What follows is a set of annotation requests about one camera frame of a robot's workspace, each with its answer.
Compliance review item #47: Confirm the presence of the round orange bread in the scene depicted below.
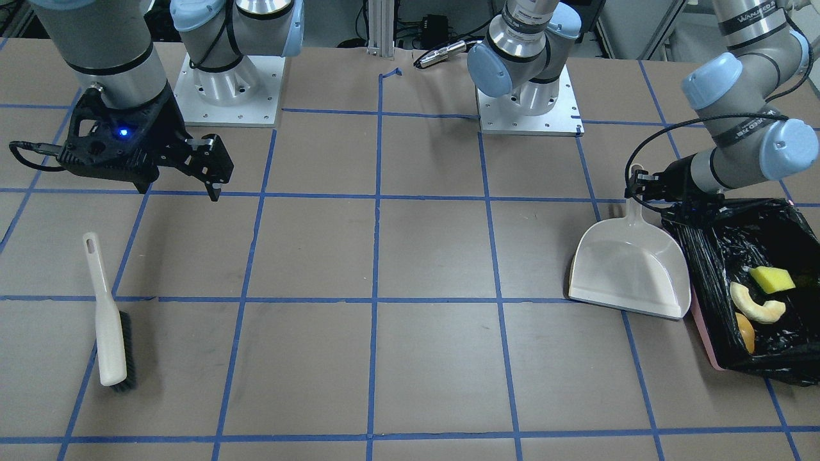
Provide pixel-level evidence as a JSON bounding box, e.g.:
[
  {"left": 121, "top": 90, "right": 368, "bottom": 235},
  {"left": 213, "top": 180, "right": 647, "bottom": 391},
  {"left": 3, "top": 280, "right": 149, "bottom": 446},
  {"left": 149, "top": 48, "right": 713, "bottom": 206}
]
[{"left": 735, "top": 312, "right": 756, "bottom": 354}]

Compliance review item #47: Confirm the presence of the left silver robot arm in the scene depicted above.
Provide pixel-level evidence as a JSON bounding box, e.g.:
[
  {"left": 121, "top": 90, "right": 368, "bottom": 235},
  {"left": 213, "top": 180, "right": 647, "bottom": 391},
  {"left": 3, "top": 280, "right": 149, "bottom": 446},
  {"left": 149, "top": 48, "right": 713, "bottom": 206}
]
[{"left": 468, "top": 1, "right": 818, "bottom": 208}]

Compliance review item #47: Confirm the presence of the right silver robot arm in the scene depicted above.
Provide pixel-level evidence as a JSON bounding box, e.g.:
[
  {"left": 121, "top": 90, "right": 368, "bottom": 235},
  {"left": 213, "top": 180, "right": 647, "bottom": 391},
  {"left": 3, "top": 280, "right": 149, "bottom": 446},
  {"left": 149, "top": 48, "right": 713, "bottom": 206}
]
[{"left": 9, "top": 1, "right": 304, "bottom": 201}]

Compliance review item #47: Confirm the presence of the yellow sponge piece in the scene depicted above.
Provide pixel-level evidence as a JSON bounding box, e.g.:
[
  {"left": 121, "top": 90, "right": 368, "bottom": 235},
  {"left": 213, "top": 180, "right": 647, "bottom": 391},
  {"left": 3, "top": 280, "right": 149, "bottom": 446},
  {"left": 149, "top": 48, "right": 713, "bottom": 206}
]
[{"left": 749, "top": 266, "right": 796, "bottom": 295}]

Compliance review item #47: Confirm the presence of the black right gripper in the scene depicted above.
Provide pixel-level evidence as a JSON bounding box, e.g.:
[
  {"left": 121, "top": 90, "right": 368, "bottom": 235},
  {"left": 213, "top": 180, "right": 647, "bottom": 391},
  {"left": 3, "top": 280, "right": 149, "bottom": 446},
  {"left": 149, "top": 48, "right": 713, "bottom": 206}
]
[{"left": 56, "top": 84, "right": 234, "bottom": 202}]

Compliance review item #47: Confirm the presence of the aluminium frame post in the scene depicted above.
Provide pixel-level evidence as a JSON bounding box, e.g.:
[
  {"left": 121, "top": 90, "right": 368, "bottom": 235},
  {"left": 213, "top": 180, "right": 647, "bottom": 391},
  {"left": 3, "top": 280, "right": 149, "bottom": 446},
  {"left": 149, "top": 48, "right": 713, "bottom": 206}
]
[{"left": 366, "top": 0, "right": 396, "bottom": 60}]

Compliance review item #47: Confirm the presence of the croissant shaped bread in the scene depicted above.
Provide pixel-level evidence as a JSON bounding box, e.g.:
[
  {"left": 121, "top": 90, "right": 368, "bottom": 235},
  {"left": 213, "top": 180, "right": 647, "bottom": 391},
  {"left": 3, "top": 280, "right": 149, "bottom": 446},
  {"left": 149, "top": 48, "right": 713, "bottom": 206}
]
[{"left": 729, "top": 281, "right": 787, "bottom": 325}]

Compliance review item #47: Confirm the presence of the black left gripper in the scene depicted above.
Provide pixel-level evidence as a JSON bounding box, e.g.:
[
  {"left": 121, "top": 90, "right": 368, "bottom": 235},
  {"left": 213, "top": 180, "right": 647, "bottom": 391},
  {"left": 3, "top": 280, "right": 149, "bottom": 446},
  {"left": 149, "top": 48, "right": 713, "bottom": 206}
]
[{"left": 627, "top": 157, "right": 726, "bottom": 222}]

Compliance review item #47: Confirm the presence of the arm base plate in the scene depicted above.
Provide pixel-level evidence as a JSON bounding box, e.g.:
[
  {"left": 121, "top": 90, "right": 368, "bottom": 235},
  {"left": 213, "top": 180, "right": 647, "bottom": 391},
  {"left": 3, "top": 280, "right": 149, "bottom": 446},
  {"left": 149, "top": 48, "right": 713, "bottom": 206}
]
[
  {"left": 475, "top": 67, "right": 585, "bottom": 137},
  {"left": 174, "top": 56, "right": 287, "bottom": 128}
]

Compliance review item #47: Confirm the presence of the beige plastic dustpan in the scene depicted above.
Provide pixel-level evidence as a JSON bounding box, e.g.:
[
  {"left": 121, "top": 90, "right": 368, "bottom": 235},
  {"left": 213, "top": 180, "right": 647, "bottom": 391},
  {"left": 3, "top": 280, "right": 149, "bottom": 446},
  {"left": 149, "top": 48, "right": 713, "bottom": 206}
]
[{"left": 568, "top": 165, "right": 691, "bottom": 320}]

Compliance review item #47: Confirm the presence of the white hand brush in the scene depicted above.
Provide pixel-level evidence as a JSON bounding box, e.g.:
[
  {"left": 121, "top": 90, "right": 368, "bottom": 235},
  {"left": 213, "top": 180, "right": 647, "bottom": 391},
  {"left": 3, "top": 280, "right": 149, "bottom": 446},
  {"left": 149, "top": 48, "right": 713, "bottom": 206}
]
[{"left": 83, "top": 232, "right": 136, "bottom": 393}]

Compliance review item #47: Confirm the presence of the silver cable connector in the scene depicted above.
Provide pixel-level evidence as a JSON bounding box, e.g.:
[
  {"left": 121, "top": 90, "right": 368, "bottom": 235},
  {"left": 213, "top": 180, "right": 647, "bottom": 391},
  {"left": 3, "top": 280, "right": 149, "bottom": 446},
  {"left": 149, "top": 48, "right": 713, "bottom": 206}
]
[{"left": 413, "top": 40, "right": 469, "bottom": 69}]

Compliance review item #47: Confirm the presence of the bin with black bag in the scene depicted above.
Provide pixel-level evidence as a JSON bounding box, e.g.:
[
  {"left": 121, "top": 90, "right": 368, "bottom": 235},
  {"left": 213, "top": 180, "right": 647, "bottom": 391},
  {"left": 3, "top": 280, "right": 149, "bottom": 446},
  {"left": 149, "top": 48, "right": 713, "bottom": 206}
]
[{"left": 662, "top": 198, "right": 819, "bottom": 386}]

